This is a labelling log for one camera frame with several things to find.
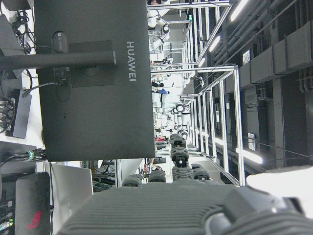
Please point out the long ceiling light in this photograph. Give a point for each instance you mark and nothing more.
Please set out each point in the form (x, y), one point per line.
(252, 156)
(238, 9)
(214, 43)

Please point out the person in blue shirt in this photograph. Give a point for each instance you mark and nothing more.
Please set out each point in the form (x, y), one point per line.
(162, 91)

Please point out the black Huawei monitor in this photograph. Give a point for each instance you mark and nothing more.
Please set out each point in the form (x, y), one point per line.
(97, 122)

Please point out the white humanoid robot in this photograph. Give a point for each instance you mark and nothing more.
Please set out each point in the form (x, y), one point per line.
(159, 27)
(183, 117)

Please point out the black usb docking hub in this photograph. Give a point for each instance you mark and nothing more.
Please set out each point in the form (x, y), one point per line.
(20, 117)

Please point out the black monitor stand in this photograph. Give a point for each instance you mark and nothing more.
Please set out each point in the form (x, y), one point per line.
(61, 60)

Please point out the black ROG mini computer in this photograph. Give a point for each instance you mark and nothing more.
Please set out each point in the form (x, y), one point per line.
(31, 203)

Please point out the aluminium frame cage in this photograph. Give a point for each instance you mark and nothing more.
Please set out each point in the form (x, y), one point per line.
(236, 122)

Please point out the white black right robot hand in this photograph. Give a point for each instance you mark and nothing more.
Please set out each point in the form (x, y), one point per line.
(151, 210)

